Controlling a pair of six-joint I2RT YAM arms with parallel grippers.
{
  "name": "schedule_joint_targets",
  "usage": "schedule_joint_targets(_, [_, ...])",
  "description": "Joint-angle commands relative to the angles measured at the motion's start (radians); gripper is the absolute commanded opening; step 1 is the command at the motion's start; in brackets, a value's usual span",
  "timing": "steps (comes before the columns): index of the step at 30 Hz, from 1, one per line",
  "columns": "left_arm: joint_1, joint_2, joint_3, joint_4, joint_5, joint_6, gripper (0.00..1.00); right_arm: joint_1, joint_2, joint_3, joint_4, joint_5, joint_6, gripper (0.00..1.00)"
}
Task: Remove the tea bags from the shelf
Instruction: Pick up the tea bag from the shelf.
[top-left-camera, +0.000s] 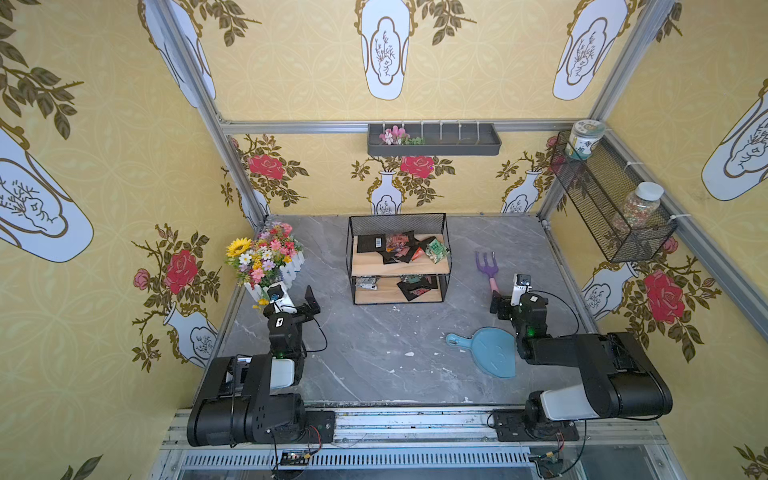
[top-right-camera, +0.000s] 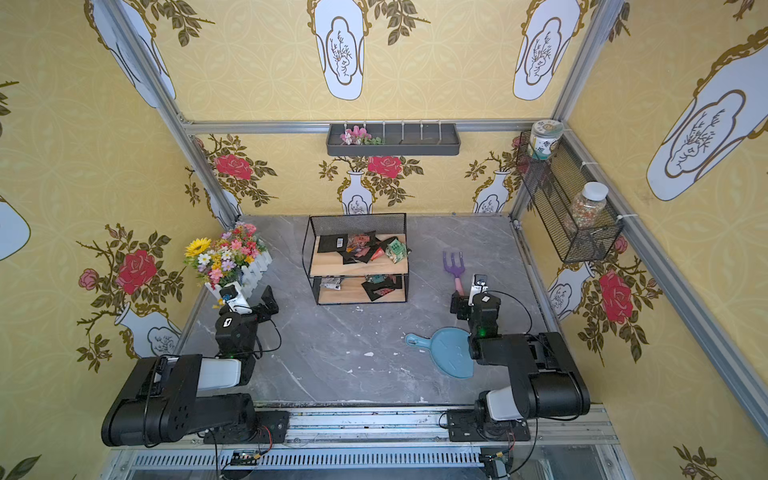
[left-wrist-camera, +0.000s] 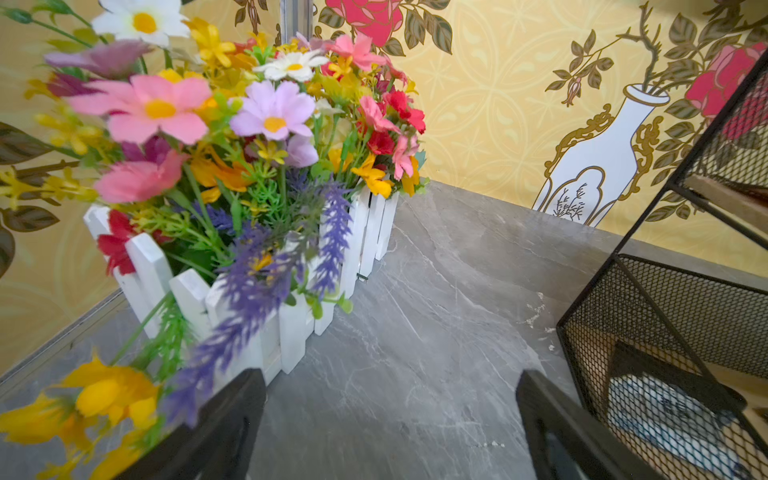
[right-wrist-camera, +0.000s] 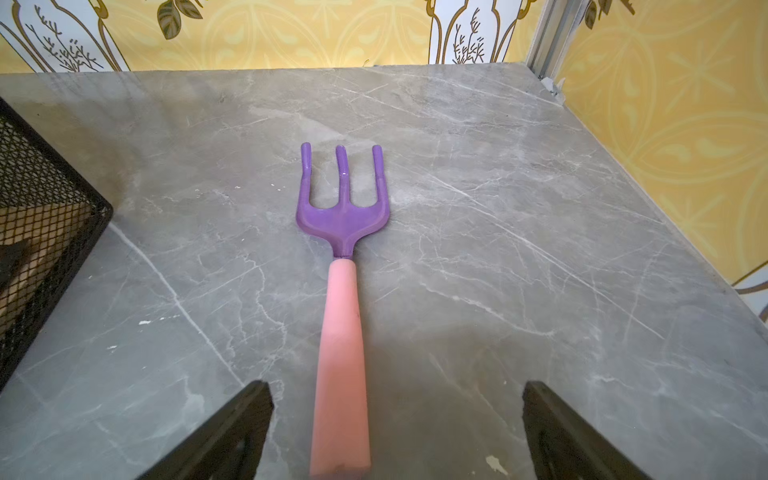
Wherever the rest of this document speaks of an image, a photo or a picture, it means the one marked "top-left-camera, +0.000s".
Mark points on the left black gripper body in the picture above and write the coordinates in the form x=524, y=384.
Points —
x=298, y=312

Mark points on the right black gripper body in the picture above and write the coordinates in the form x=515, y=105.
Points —
x=504, y=308

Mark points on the red black tea bag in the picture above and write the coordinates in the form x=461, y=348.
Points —
x=401, y=248

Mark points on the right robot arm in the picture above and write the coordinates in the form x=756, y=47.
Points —
x=618, y=380

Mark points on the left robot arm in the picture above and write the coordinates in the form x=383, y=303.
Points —
x=242, y=398

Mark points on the light blue dustpan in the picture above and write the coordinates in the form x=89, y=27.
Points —
x=493, y=350

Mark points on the colourful flower bouquet in planter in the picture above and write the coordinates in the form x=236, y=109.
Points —
x=273, y=256

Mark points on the purple garden fork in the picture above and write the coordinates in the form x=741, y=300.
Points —
x=486, y=263

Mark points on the small circuit board left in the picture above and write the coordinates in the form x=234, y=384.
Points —
x=295, y=458

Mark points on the small circuit board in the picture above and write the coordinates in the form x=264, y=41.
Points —
x=547, y=467
x=295, y=458

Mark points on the small circuit board right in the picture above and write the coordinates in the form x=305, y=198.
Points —
x=547, y=467

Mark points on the clear jar with candies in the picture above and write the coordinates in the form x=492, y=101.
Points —
x=638, y=207

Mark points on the white green lidded jar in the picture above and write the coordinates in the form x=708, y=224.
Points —
x=584, y=136

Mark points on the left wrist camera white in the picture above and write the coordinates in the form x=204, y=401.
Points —
x=278, y=297

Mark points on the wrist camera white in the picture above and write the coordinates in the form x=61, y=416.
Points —
x=278, y=297
x=522, y=284

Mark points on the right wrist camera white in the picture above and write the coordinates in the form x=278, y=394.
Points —
x=522, y=284

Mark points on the black wire two-tier shelf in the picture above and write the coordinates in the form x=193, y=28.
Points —
x=371, y=264

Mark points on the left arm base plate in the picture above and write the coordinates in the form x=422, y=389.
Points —
x=317, y=426

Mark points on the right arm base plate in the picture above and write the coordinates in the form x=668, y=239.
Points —
x=514, y=425

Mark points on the black wire wall basket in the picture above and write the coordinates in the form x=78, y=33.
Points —
x=598, y=187

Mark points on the grey wall tray shelf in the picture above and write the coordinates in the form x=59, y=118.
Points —
x=433, y=138

